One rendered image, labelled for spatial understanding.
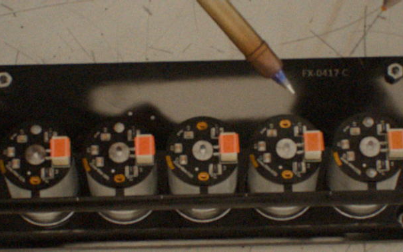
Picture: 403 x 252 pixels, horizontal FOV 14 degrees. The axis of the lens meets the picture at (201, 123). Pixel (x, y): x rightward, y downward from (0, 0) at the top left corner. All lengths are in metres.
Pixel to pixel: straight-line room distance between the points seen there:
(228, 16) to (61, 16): 0.13
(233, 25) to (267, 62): 0.02
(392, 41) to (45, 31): 0.13
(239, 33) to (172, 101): 0.10
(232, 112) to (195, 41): 0.04
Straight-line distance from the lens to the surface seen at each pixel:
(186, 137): 0.56
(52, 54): 0.64
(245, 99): 0.62
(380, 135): 0.56
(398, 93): 0.63
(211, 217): 0.59
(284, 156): 0.56
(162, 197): 0.55
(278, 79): 0.53
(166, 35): 0.64
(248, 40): 0.53
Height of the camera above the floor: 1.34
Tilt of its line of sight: 70 degrees down
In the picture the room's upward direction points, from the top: straight up
